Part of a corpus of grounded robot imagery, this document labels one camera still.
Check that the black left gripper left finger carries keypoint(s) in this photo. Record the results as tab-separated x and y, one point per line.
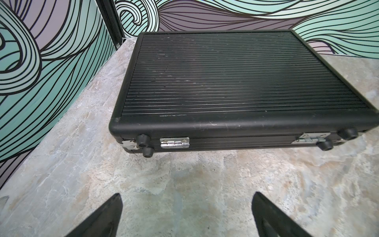
103	222

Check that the black corner frame post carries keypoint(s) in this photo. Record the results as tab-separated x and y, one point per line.
110	17

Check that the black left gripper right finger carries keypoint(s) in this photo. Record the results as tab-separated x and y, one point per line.
271	221

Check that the black ribbed briefcase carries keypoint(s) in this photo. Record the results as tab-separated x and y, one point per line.
230	90

